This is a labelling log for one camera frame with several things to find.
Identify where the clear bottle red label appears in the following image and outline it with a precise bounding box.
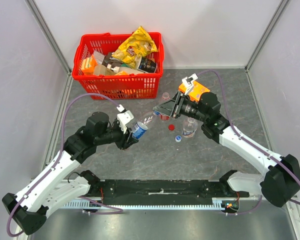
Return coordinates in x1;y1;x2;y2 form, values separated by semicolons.
158;91;173;122

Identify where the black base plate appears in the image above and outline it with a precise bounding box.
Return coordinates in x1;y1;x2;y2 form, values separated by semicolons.
84;179;250;205

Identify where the orange cardboard box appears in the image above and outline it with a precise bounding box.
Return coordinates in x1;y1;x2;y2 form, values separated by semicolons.
187;80;210;103

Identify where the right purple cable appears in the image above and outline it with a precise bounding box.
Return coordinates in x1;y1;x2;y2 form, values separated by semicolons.
196;69;300;217

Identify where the white blue bottle cap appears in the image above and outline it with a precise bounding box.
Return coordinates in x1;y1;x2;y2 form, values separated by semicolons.
175;135;182;143

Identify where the yellow chips bag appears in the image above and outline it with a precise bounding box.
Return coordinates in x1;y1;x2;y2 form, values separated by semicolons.
112;26;158;69

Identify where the small bottle white cap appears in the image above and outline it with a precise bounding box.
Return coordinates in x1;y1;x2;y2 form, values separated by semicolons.
182;117;198;138

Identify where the red plastic shopping basket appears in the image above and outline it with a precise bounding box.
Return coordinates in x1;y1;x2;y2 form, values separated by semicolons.
72;32;165;100

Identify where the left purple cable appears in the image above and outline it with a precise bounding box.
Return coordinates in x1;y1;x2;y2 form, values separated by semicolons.
6;92;127;237

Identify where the white slotted cable duct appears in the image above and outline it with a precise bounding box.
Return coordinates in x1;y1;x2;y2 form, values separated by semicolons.
62;198;239;211

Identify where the beige pump bottle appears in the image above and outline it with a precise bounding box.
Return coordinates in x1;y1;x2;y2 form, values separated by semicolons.
93;65;144;76

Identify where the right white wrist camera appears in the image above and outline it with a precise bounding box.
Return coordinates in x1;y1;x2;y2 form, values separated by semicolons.
181;73;198;95

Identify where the clear bottle blue label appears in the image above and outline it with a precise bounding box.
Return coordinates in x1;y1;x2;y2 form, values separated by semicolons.
132;111;159;140

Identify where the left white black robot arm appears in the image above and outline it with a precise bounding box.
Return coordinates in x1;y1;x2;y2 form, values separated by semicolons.
2;110;137;235

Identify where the black instant noodle cup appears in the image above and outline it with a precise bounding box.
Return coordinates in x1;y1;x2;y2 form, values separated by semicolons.
135;56;158;74

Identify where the clear plastic packet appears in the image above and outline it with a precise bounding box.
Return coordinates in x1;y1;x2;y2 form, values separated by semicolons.
93;50;105;65

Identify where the brown snack packet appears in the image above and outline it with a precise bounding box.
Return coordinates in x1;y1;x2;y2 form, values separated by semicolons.
102;52;123;68

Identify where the red bottle cap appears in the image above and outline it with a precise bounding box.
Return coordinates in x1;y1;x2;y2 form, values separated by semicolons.
168;124;175;131

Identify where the orange yellow sponge pack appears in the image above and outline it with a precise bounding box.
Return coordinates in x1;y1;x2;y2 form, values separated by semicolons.
80;55;98;76

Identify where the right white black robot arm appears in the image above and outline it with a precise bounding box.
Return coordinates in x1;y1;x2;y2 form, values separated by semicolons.
153;91;300;207

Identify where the purple cable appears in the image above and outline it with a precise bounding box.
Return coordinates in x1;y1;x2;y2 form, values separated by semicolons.
196;69;300;217
6;92;127;237

